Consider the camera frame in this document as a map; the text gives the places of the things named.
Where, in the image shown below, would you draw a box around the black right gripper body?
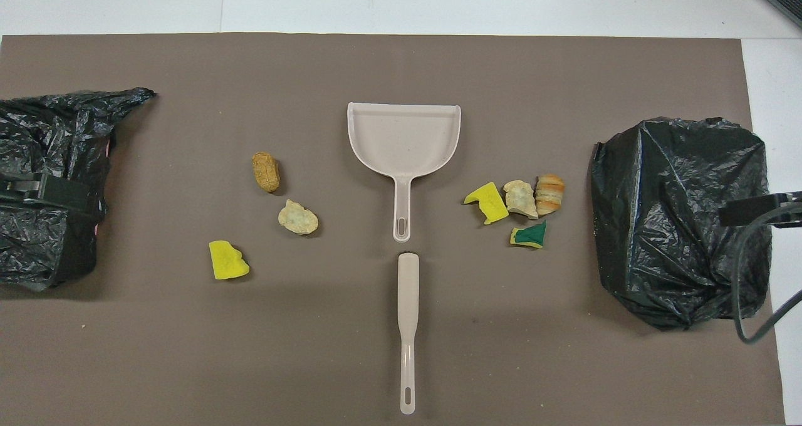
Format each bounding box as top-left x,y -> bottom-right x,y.
769,191 -> 802,227

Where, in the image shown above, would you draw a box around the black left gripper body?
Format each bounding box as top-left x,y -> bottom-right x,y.
0,175 -> 39,210

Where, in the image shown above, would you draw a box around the plain yellow sponge piece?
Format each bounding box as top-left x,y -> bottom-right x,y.
209,240 -> 250,281

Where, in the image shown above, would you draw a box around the striped toy croissant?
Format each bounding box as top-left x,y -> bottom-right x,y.
535,174 -> 566,217

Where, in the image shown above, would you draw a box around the brown toy bread roll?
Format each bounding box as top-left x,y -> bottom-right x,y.
252,152 -> 281,193

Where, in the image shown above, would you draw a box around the green and yellow sponge piece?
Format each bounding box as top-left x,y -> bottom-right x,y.
509,220 -> 548,249

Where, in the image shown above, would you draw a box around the pale toy dumpling piece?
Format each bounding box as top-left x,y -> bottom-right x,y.
503,180 -> 539,220

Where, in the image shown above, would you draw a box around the notched yellow sponge piece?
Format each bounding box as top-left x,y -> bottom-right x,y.
464,182 -> 509,225

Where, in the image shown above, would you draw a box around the beige plastic dustpan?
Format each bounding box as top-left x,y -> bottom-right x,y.
347,102 -> 462,243

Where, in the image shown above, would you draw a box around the beige hand brush black bristles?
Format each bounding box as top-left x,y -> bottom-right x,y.
397,252 -> 420,415

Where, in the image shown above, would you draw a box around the black bag lined open bin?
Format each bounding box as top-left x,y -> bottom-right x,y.
0,88 -> 156,291

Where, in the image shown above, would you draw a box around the black bag covered bin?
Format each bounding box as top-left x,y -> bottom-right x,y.
590,117 -> 773,331

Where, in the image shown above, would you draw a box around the brown paper table mat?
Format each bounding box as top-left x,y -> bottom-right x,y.
0,33 -> 786,426

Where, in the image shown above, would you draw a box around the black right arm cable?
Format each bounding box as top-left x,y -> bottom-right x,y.
732,204 -> 802,344

